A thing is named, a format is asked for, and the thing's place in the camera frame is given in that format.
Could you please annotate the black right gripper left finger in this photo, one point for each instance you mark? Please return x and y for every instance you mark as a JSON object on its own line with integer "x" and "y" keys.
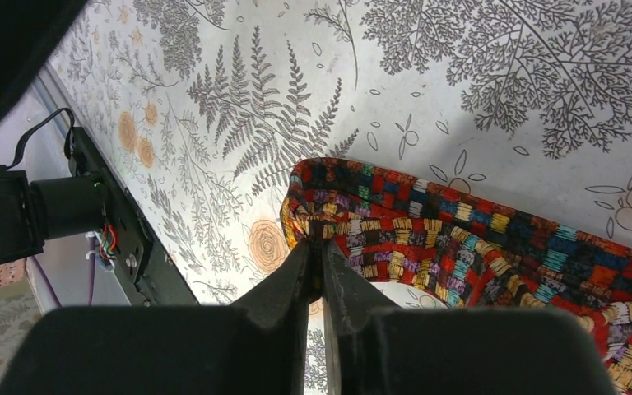
{"x": 255, "y": 345}

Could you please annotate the red checkered patterned tie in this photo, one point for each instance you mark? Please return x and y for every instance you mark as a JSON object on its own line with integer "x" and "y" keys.
{"x": 463, "y": 250}

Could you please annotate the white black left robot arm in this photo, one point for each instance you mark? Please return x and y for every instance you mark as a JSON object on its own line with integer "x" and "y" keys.
{"x": 33, "y": 212}

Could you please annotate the white floral table mat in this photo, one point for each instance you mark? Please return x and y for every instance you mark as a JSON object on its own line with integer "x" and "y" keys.
{"x": 203, "y": 108}

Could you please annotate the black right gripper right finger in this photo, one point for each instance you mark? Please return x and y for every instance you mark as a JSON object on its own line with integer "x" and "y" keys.
{"x": 375, "y": 346}

